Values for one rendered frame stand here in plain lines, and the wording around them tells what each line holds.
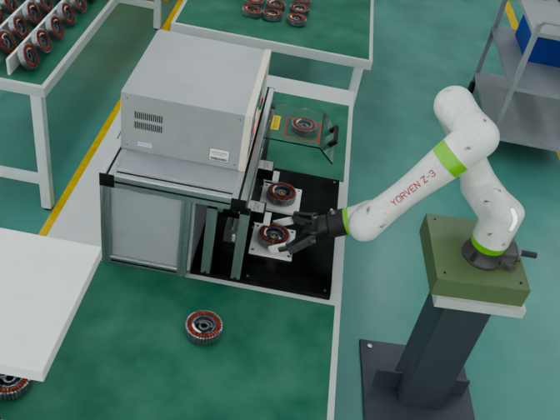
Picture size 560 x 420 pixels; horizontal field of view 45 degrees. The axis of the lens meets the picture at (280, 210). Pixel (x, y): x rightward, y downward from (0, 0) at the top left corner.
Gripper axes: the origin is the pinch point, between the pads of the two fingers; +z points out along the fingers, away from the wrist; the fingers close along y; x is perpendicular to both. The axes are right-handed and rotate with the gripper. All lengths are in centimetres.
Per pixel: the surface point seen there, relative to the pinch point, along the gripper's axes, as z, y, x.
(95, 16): 101, -148, -51
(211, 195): 2.9, 21.9, -37.1
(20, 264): 29, 70, -63
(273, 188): 2.3, -24.2, -3.1
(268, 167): 0.1, -22.7, -13.5
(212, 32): 49, -157, -20
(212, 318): 13.3, 39.9, -5.1
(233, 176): -1.5, 11.2, -34.9
